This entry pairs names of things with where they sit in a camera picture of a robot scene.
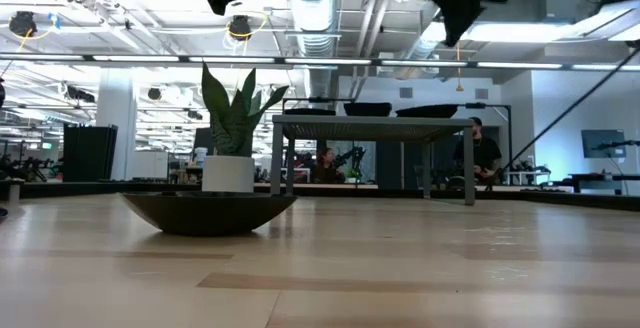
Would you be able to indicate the black cabinet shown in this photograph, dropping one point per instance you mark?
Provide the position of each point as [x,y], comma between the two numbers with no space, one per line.
[90,153]

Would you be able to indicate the grey wall vent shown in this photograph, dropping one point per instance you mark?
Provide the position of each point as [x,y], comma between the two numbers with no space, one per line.
[481,93]
[406,92]

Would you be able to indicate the grey perforated metal shelf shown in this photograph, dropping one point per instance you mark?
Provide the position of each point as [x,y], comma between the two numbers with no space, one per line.
[370,128]

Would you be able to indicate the snake plant in white pot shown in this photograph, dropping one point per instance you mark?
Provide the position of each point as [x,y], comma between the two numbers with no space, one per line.
[227,173]

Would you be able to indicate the black square mini plate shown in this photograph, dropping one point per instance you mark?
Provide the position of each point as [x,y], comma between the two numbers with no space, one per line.
[367,109]

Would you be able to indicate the small black ceiling device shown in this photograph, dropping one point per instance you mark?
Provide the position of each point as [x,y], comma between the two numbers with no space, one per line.
[154,93]

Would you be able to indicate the white container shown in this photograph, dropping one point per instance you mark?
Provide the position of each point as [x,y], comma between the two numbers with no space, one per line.
[199,155]

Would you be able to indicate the black background gantry frame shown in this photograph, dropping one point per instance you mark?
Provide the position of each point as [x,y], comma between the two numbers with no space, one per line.
[475,105]

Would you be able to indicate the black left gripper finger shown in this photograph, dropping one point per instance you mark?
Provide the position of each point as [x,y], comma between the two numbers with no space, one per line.
[220,2]

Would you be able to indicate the small green background plant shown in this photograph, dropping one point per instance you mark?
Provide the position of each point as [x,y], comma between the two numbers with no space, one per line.
[352,173]

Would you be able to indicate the wall monitor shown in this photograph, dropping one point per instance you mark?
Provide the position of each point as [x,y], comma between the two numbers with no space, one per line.
[602,143]

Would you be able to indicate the white building column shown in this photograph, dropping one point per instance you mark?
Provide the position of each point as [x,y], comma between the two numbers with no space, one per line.
[116,128]

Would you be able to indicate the silver ventilation duct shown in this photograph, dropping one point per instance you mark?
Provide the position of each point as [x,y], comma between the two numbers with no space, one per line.
[315,8]
[425,43]

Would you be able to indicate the black background robot arm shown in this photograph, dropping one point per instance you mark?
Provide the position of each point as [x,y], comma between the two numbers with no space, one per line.
[617,144]
[352,157]

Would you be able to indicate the black leaf-shaped mini plate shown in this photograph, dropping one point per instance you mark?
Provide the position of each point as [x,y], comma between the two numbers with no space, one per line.
[427,112]
[207,215]

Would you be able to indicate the white background rack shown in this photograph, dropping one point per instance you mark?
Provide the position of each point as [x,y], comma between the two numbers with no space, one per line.
[530,173]

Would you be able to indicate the small grey post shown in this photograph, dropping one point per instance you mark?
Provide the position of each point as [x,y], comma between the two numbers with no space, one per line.
[15,189]

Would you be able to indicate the black teardrop mini plate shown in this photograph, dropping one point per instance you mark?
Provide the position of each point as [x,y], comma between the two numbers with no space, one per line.
[310,112]

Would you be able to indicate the dark background monitor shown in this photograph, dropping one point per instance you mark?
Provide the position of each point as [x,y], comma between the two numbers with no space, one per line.
[198,138]

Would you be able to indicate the person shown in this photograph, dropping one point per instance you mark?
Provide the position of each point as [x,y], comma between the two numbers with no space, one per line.
[327,168]
[482,153]

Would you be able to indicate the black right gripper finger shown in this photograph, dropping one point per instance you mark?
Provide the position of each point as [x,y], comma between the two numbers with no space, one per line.
[457,3]

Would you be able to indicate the linear ceiling light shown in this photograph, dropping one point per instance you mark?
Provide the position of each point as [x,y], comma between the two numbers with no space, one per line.
[327,61]
[230,60]
[145,59]
[425,63]
[40,57]
[520,65]
[605,67]

